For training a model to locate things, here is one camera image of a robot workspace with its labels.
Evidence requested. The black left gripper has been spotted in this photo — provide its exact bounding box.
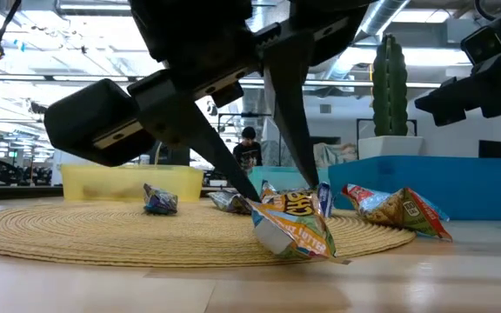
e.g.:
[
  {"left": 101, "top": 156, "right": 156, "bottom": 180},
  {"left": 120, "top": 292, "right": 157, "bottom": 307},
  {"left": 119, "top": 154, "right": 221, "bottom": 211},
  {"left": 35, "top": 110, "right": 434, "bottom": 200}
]
[{"left": 43, "top": 0, "right": 373, "bottom": 204}]

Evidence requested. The red green granola bar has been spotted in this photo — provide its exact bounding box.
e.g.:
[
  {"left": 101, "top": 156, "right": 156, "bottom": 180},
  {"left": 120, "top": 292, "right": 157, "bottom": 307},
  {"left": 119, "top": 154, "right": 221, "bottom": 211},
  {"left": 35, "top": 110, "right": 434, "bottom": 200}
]
[{"left": 341, "top": 183, "right": 454, "bottom": 243}]

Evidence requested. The orange peanut butter granola bar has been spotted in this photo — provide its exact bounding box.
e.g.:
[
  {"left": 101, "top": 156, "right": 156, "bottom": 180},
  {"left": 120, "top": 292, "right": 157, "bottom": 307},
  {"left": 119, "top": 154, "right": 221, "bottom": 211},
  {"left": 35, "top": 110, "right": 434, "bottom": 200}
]
[{"left": 246, "top": 180, "right": 351, "bottom": 265}]

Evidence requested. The person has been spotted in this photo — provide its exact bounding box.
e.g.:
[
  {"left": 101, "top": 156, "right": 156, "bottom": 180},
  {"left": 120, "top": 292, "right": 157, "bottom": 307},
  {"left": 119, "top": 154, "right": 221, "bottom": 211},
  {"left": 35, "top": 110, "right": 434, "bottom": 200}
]
[{"left": 231, "top": 125, "right": 264, "bottom": 175}]

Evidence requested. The black speaker box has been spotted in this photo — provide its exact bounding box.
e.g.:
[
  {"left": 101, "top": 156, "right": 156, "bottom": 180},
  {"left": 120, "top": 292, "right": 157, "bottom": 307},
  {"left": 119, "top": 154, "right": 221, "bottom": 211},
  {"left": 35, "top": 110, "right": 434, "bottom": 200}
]
[{"left": 478, "top": 139, "right": 501, "bottom": 158}]

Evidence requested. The green cactus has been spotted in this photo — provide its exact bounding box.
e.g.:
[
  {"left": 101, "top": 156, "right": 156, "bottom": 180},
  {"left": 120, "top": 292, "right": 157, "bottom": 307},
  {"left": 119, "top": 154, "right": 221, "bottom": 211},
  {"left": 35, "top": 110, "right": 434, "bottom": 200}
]
[{"left": 371, "top": 33, "right": 410, "bottom": 137}]

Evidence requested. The teal plastic bin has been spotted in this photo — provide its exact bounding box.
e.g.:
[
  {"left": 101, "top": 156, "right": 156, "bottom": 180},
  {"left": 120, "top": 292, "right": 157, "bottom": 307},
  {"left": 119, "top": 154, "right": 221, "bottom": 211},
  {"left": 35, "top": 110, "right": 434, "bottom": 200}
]
[{"left": 248, "top": 165, "right": 331, "bottom": 195}]

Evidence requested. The dark blue plastic bin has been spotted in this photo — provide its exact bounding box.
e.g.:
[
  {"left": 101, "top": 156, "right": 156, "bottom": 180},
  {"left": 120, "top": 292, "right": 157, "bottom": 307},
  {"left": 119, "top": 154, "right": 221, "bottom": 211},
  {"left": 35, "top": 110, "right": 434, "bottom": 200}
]
[{"left": 327, "top": 154, "right": 501, "bottom": 222}]

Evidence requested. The grey draped cloth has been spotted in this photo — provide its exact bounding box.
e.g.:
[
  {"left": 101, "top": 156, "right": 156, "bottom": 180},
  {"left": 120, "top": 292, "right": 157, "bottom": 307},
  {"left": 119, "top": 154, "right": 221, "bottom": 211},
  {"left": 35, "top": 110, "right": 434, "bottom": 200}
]
[{"left": 313, "top": 142, "right": 359, "bottom": 169}]

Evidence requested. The yellow plastic bin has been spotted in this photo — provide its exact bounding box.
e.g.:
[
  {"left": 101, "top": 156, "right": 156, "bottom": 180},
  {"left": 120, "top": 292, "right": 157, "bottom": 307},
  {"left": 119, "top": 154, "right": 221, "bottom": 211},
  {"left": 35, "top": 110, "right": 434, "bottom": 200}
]
[{"left": 61, "top": 163, "right": 204, "bottom": 203}]

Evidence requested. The round woven straw placemat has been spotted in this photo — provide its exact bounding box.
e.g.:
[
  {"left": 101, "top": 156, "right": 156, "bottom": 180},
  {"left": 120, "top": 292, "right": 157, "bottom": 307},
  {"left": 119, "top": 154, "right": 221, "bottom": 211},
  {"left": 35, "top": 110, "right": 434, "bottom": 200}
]
[{"left": 0, "top": 200, "right": 417, "bottom": 269}]

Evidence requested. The black low bench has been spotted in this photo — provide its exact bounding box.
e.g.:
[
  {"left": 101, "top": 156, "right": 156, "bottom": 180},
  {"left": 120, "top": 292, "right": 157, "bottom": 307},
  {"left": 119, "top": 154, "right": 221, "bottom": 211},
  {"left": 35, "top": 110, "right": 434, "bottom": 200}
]
[{"left": 0, "top": 184, "right": 63, "bottom": 203}]

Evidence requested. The silver ventilation duct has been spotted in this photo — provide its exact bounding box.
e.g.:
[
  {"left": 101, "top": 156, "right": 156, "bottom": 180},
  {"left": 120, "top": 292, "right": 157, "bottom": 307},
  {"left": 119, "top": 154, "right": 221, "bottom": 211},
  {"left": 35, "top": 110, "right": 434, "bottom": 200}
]
[
  {"left": 240, "top": 89, "right": 270, "bottom": 128},
  {"left": 319, "top": 0, "right": 411, "bottom": 82}
]

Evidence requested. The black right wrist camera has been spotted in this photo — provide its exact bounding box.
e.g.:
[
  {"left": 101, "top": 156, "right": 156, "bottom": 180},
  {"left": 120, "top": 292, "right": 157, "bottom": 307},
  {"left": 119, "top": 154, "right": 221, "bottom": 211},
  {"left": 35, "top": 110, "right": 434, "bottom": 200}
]
[{"left": 459, "top": 24, "right": 501, "bottom": 66}]

